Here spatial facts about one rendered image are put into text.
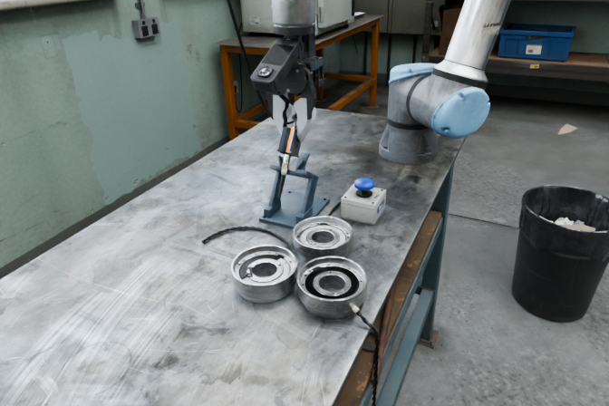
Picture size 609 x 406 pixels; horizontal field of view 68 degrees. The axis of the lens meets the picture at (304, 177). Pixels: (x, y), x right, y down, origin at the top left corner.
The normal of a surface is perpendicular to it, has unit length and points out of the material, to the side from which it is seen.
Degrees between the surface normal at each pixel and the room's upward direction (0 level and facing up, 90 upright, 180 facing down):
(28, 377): 0
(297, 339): 0
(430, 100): 73
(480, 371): 0
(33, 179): 90
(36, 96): 90
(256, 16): 90
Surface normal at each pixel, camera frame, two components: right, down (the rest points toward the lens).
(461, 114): 0.33, 0.52
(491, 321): -0.03, -0.89
